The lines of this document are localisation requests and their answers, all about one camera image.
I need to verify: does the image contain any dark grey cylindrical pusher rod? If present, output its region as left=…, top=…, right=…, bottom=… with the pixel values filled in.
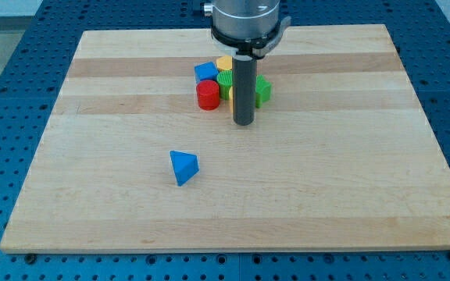
left=232, top=59, right=257, bottom=126

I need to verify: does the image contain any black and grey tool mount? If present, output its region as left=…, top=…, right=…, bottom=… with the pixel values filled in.
left=211, top=16, right=291, bottom=60

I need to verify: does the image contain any blue triangle block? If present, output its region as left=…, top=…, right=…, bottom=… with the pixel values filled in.
left=170, top=151, right=199, bottom=187

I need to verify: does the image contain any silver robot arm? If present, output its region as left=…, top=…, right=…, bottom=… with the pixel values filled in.
left=202, top=0, right=291, bottom=126

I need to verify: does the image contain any yellow-orange block at back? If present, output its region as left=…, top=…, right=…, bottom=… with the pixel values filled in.
left=216, top=55, right=233, bottom=72

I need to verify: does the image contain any green ridged cylinder block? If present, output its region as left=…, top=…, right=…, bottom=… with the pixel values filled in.
left=216, top=70, right=233, bottom=100

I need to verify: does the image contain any green star block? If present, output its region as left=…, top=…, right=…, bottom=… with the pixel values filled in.
left=255, top=75, right=272, bottom=108

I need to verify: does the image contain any yellow block behind rod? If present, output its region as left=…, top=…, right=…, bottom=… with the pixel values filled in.
left=228, top=87, right=234, bottom=114

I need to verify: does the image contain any blue cube block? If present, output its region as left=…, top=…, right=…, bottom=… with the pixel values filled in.
left=194, top=62, right=219, bottom=84

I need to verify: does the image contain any red cylinder block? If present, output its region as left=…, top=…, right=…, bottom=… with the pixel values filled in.
left=196, top=80, right=220, bottom=111

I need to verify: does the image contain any wooden board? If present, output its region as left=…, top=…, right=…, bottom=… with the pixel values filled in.
left=0, top=24, right=450, bottom=254

